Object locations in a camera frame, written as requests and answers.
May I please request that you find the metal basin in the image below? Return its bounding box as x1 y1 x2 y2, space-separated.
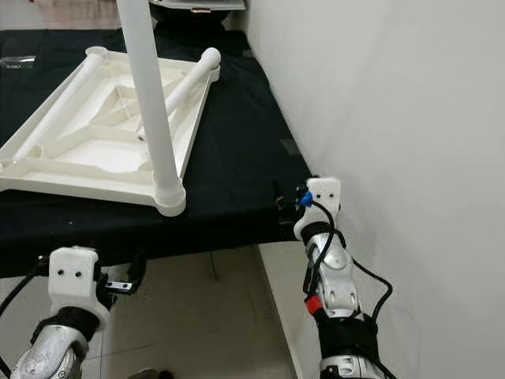
150 0 245 28

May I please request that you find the checked cloth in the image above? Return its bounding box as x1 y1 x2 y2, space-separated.
36 0 127 31

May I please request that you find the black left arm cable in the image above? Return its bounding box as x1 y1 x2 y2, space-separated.
0 257 48 379

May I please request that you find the grey left robot foot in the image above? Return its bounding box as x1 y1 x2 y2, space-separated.
126 367 174 379

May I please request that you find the white plastic table top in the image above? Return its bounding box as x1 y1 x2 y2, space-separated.
0 46 222 218

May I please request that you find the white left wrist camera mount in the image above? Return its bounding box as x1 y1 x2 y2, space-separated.
47 246 111 321

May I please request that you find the black tablecloth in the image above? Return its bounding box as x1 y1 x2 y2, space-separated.
0 30 316 279

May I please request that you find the grey tape piece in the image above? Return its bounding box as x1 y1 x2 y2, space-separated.
281 140 305 156

